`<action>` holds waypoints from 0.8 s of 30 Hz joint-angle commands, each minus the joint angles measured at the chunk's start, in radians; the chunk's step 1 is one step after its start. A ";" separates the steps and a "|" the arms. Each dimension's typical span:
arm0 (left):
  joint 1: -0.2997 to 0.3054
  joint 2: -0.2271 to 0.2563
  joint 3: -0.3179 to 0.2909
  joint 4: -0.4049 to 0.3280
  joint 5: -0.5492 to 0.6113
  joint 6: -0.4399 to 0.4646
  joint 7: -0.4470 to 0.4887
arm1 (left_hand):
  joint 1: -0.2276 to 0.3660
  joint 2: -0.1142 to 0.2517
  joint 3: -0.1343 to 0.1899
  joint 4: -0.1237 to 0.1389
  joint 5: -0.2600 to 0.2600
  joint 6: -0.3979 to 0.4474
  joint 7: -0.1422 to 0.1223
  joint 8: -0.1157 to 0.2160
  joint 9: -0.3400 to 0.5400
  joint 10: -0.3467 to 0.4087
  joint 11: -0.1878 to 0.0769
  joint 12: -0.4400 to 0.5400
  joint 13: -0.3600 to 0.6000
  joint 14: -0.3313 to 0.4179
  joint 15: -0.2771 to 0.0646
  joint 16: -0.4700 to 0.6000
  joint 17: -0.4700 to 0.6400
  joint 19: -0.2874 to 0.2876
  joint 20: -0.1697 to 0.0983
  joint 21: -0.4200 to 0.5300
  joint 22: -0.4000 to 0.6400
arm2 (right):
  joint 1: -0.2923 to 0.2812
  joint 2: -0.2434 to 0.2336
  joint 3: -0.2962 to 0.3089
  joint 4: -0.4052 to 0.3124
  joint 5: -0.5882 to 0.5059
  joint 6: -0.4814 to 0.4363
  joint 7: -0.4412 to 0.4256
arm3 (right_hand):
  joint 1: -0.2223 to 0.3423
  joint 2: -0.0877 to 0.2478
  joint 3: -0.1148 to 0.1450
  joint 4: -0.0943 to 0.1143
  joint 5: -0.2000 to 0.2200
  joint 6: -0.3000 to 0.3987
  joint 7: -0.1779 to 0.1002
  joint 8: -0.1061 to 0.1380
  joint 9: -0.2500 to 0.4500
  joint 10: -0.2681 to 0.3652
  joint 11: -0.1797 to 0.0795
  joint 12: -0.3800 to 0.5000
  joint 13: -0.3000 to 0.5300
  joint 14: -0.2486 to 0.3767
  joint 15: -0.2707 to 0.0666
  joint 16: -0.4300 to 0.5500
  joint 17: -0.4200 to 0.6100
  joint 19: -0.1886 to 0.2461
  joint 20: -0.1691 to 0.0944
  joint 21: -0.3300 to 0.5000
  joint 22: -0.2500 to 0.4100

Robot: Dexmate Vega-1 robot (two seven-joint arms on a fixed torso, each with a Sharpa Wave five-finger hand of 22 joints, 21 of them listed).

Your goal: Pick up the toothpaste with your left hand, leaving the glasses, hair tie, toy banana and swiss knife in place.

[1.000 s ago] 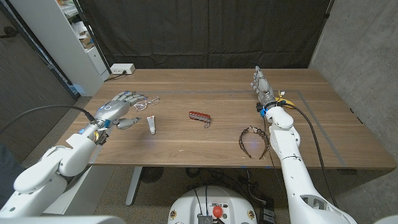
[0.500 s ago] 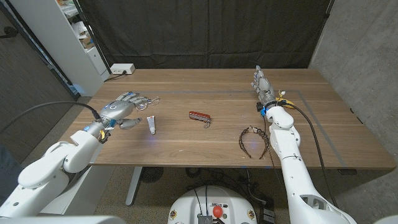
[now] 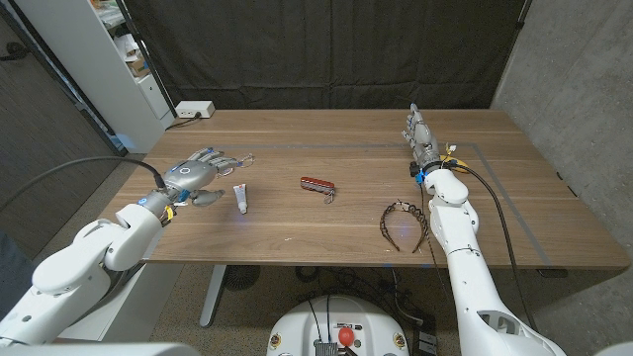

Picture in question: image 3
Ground brown wavy hair band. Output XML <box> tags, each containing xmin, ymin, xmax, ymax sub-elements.
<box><xmin>379</xmin><ymin>199</ymin><xmax>430</xmax><ymax>254</ymax></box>

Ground white shelf cabinet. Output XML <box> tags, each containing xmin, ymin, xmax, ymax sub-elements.
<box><xmin>13</xmin><ymin>0</ymin><xmax>176</xmax><ymax>155</ymax></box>

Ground small cardboard box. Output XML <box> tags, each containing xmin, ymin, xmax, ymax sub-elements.
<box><xmin>125</xmin><ymin>55</ymin><xmax>151</xmax><ymax>78</ymax></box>

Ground black floor power strip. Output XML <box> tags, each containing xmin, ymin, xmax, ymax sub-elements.
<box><xmin>411</xmin><ymin>315</ymin><xmax>440</xmax><ymax>356</ymax></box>

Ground white toothpaste tube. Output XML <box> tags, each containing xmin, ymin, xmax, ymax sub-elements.
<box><xmin>232</xmin><ymin>183</ymin><xmax>249</xmax><ymax>216</ymax></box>

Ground yellow toy banana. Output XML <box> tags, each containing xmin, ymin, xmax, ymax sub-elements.
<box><xmin>439</xmin><ymin>154</ymin><xmax>469</xmax><ymax>175</ymax></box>

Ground person leg in jeans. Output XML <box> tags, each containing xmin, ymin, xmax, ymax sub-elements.
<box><xmin>0</xmin><ymin>230</ymin><xmax>36</xmax><ymax>320</ymax></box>

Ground clear frame glasses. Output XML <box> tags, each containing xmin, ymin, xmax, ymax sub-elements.
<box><xmin>217</xmin><ymin>152</ymin><xmax>256</xmax><ymax>178</ymax></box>

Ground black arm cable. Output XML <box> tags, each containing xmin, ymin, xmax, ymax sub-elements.
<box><xmin>452</xmin><ymin>163</ymin><xmax>539</xmax><ymax>331</ymax></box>
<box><xmin>0</xmin><ymin>155</ymin><xmax>168</xmax><ymax>215</ymax></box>

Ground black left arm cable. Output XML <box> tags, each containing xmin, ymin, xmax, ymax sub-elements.
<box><xmin>0</xmin><ymin>155</ymin><xmax>168</xmax><ymax>215</ymax></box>

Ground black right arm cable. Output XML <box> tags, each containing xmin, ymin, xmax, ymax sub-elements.
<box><xmin>452</xmin><ymin>163</ymin><xmax>539</xmax><ymax>331</ymax></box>

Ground red swiss knife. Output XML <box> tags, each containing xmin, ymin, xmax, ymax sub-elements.
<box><xmin>299</xmin><ymin>176</ymin><xmax>337</xmax><ymax>205</ymax></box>

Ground black cloth backdrop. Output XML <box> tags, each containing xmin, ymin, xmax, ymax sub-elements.
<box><xmin>122</xmin><ymin>0</ymin><xmax>533</xmax><ymax>112</ymax></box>

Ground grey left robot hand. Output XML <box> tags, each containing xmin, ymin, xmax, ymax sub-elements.
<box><xmin>161</xmin><ymin>146</ymin><xmax>239</xmax><ymax>208</ymax></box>

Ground white table leg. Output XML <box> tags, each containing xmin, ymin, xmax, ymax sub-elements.
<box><xmin>199</xmin><ymin>264</ymin><xmax>228</xmax><ymax>328</ymax></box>

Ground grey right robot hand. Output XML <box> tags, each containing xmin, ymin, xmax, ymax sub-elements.
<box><xmin>401</xmin><ymin>103</ymin><xmax>442</xmax><ymax>170</ymax></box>

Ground white robot torso base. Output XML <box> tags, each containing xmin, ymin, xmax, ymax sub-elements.
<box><xmin>266</xmin><ymin>294</ymin><xmax>411</xmax><ymax>356</ymax></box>

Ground white power strip box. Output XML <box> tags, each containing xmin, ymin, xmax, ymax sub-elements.
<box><xmin>174</xmin><ymin>100</ymin><xmax>217</xmax><ymax>120</ymax></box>

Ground black round floor fan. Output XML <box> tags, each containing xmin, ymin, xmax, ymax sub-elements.
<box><xmin>222</xmin><ymin>265</ymin><xmax>262</xmax><ymax>292</ymax></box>

